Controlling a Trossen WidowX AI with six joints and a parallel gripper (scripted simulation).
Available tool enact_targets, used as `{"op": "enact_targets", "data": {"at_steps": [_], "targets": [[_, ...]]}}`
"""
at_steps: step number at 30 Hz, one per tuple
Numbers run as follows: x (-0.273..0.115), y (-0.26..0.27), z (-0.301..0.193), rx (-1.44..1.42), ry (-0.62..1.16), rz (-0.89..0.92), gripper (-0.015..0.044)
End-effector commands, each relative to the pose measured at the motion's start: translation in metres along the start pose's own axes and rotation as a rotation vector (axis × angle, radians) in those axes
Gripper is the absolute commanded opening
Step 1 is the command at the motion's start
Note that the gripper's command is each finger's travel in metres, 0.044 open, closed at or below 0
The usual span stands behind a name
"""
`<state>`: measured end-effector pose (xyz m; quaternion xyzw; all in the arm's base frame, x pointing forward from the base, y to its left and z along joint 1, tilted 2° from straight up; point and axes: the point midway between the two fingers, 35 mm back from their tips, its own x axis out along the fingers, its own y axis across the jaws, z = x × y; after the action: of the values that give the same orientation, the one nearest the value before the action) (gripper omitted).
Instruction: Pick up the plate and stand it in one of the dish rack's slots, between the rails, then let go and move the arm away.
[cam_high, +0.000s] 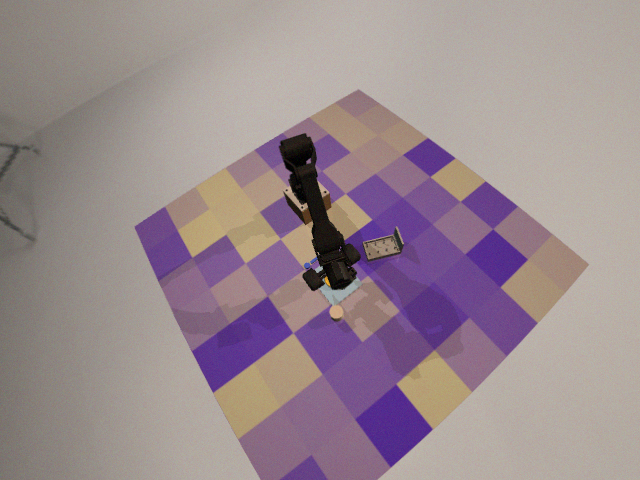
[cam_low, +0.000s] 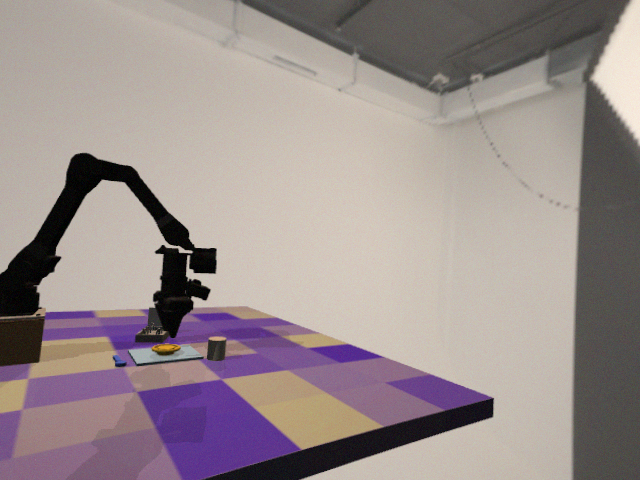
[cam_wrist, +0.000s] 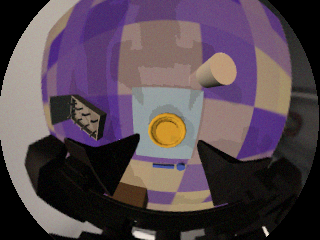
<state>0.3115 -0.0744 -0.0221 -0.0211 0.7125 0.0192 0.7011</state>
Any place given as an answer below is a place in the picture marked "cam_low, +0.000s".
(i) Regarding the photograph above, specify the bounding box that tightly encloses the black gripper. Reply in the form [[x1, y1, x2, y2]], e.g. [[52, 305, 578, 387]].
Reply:
[[153, 272, 193, 338]]

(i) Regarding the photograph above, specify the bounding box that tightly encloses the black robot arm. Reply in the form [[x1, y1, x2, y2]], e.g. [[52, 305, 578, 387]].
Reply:
[[0, 153, 217, 317]]

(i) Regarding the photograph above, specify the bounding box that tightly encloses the tan cylinder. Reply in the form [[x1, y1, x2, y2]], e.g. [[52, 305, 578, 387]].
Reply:
[[207, 337, 226, 361]]

